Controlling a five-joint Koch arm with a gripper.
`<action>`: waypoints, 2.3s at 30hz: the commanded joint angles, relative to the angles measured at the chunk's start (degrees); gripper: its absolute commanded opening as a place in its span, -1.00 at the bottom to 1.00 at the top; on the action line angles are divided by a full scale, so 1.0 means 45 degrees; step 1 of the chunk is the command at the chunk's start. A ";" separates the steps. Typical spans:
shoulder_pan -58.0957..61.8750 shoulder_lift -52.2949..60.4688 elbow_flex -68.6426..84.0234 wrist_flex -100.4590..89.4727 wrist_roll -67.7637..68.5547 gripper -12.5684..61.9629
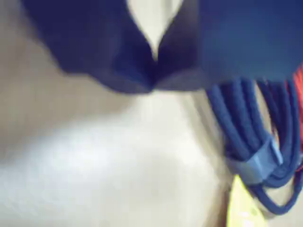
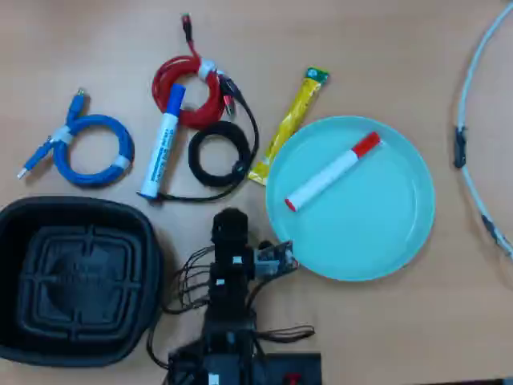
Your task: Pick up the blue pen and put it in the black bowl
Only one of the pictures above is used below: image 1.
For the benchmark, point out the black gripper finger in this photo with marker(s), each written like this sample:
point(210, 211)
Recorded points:
point(94, 42)
point(236, 40)

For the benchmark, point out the yellow stick packet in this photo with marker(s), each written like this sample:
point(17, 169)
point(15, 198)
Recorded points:
point(241, 208)

